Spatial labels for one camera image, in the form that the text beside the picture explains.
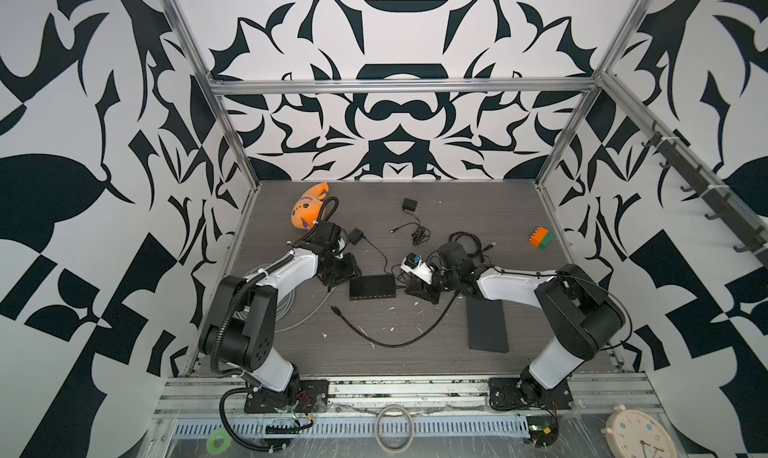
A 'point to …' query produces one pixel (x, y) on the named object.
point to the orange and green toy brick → (541, 238)
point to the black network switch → (373, 287)
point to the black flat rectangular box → (486, 325)
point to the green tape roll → (226, 443)
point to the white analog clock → (638, 434)
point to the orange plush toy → (306, 211)
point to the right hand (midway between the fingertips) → (411, 283)
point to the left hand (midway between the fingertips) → (357, 269)
